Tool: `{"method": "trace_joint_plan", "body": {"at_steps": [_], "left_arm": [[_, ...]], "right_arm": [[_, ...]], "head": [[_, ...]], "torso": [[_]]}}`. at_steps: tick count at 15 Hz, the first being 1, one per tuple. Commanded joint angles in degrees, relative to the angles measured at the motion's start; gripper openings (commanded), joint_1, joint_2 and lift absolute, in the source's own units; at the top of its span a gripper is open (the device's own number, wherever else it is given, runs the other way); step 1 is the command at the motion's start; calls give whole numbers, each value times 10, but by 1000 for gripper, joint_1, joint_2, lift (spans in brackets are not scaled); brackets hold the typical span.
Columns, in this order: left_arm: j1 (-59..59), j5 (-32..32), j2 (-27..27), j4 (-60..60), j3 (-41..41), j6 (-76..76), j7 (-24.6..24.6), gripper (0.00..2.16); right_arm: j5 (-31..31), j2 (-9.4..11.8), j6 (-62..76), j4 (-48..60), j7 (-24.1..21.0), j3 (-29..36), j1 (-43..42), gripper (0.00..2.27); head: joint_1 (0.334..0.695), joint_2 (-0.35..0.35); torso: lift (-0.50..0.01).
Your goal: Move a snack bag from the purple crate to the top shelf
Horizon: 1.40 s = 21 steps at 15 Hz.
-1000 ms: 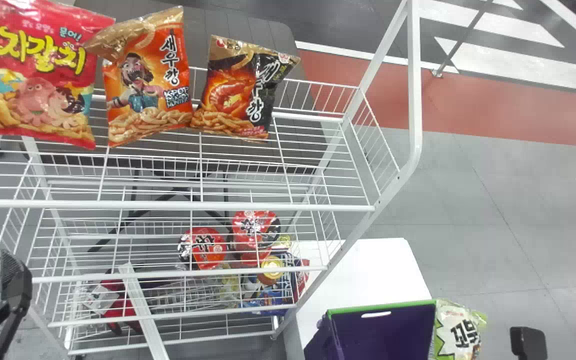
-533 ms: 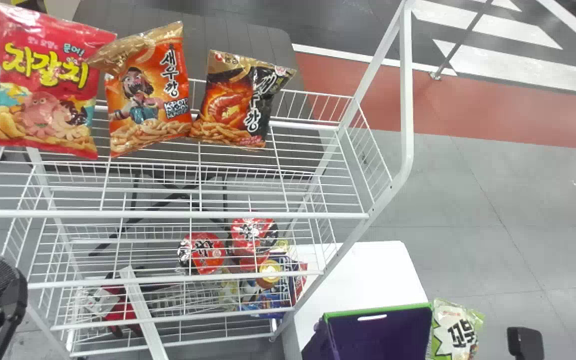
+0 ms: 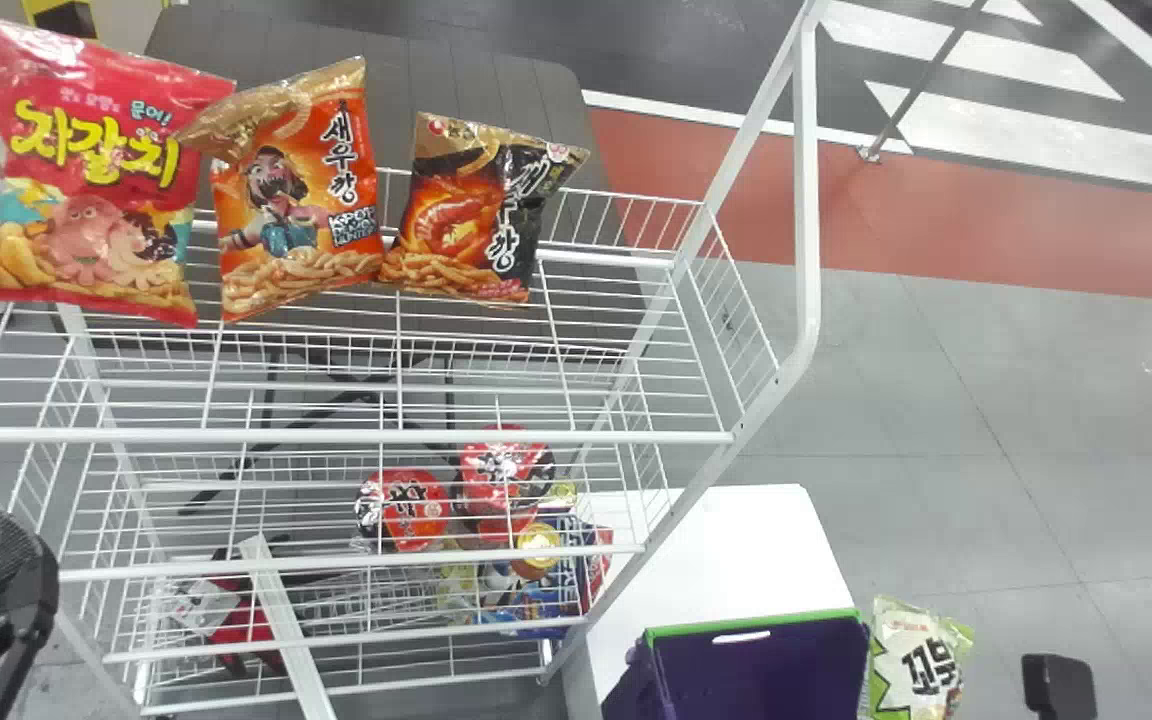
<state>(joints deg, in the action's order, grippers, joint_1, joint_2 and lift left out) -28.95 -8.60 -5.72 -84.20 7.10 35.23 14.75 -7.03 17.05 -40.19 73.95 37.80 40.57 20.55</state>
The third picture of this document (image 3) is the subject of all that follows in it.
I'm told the red noodle cup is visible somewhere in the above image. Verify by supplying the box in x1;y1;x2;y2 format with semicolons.
457;424;558;547
355;468;453;554

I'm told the red snack packet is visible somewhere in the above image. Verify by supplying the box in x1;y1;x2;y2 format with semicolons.
0;17;236;329

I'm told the yellow can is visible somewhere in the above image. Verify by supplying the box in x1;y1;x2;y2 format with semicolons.
513;521;564;582

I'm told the blue snack packet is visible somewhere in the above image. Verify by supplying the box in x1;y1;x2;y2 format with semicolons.
474;514;615;642

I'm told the black and orange snack packet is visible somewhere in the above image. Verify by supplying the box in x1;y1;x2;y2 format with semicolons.
378;111;591;305

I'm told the white slab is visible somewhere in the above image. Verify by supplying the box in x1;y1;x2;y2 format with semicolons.
560;484;858;720

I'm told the purple crate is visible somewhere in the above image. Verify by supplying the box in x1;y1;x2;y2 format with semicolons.
600;608;873;720

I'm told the green snack packet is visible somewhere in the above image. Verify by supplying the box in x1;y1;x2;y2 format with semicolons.
860;596;976;720

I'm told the white wire rack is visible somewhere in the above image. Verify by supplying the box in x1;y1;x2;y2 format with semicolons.
0;0;829;720

